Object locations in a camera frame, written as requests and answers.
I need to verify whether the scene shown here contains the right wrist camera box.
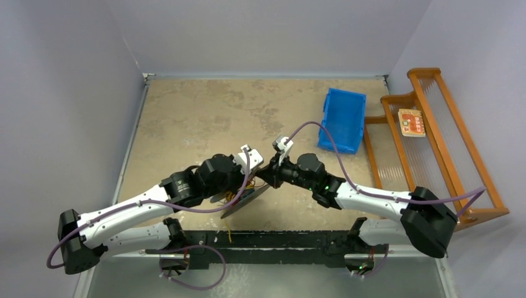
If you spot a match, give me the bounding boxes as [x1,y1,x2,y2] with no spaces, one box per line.
[272,135,294,166]

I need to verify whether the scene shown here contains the blue plastic bin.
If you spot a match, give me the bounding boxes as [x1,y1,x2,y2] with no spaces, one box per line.
[318,88,367,155]

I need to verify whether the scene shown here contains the orange patterned card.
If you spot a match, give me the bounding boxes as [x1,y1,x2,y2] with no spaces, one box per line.
[398,109,426,137]

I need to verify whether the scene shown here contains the yellow wire on spool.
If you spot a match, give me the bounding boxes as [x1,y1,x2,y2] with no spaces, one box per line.
[221,193,247,244]

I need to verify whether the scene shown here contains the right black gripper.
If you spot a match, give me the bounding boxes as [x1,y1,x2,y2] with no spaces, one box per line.
[256,152,316,191]

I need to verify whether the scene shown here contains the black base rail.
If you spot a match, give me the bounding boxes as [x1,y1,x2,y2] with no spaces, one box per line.
[146,228,389,270]

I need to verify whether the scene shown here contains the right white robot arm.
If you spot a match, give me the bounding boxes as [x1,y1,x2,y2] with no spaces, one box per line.
[256,153,458,258]

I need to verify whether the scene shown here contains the orange wooden rack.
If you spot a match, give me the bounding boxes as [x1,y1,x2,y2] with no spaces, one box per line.
[363,68,509,230]

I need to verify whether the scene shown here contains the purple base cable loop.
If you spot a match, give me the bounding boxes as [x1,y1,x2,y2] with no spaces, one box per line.
[158,245,227,291]

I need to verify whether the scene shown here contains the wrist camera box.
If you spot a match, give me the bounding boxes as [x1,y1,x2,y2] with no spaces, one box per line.
[272,135,294,166]
[233,144,264,174]

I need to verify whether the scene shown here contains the black cable spool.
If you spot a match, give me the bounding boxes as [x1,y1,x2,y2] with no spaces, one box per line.
[221,184,270,219]

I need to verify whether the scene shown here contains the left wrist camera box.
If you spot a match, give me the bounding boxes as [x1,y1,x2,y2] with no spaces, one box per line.
[233,144,264,174]

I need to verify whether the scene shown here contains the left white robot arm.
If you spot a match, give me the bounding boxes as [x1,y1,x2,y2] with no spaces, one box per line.
[47,148,264,275]

